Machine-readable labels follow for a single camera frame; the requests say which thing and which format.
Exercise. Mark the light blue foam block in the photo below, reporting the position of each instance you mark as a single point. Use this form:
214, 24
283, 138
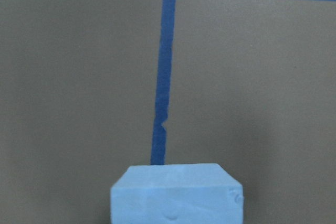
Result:
178, 193

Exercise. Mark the brown paper table cover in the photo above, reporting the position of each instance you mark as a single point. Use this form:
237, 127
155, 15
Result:
252, 89

